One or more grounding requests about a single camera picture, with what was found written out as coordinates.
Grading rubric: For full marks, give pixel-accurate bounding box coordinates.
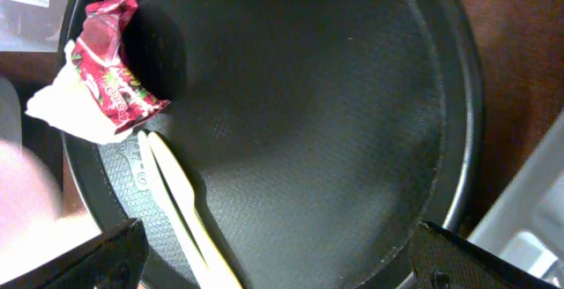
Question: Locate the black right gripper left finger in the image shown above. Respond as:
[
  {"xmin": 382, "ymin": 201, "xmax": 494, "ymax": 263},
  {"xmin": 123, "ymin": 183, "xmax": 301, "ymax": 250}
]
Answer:
[{"xmin": 1, "ymin": 219, "xmax": 149, "ymax": 289}]

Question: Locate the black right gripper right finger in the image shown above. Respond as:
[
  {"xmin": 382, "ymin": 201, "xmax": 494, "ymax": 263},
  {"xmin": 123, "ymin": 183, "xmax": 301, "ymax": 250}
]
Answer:
[{"xmin": 409, "ymin": 221, "xmax": 556, "ymax": 289}]

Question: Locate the pink cup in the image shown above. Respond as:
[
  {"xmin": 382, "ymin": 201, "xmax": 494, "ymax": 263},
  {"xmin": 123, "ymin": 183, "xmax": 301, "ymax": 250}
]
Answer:
[{"xmin": 1, "ymin": 140, "xmax": 63, "ymax": 253}]

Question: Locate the yellow plastic knife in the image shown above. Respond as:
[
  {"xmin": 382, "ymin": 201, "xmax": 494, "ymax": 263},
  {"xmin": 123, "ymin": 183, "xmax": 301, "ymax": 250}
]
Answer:
[{"xmin": 146, "ymin": 132, "xmax": 241, "ymax": 288}]

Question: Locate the red snack wrapper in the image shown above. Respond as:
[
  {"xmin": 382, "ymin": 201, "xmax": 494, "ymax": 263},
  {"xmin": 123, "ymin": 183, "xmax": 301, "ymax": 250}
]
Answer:
[{"xmin": 70, "ymin": 0, "xmax": 170, "ymax": 135}]

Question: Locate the white tissue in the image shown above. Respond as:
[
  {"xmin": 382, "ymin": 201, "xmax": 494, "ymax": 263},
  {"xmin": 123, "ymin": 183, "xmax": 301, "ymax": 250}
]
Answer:
[{"xmin": 25, "ymin": 40, "xmax": 133, "ymax": 145}]

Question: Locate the grey dishwasher rack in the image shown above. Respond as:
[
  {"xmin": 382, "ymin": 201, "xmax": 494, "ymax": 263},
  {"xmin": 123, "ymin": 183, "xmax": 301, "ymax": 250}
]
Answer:
[{"xmin": 468, "ymin": 115, "xmax": 564, "ymax": 288}]

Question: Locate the black round tray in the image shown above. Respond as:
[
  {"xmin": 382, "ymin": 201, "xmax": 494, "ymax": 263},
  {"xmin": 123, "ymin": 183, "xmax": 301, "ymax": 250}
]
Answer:
[{"xmin": 62, "ymin": 0, "xmax": 483, "ymax": 288}]

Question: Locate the clear plastic bin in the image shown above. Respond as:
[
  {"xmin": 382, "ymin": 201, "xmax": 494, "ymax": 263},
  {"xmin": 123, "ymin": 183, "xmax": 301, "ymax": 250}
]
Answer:
[{"xmin": 1, "ymin": 0, "xmax": 68, "ymax": 53}]

